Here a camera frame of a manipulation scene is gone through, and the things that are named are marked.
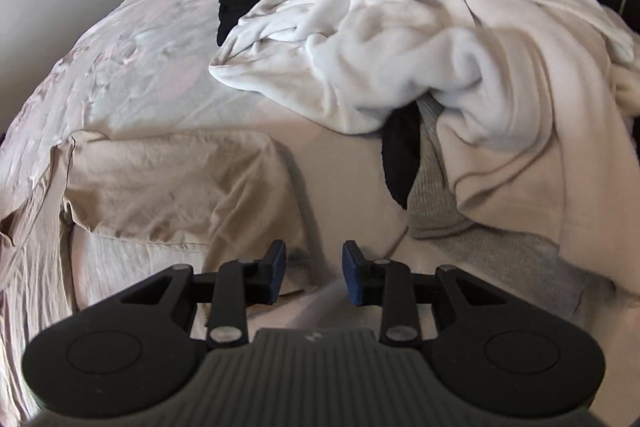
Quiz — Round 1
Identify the taupe garment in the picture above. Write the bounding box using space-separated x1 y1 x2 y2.
0 129 316 323

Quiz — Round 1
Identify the white sweatshirt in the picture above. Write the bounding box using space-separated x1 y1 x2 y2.
209 0 640 293

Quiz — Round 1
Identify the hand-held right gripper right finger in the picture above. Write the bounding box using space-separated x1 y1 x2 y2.
341 240 517 348

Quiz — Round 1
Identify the grey knit garment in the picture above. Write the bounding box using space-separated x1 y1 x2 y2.
407 94 617 323

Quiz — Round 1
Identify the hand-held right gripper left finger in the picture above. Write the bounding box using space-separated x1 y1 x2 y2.
120 240 288 349

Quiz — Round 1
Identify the black garment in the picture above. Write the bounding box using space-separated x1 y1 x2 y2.
381 101 422 210
216 0 313 48

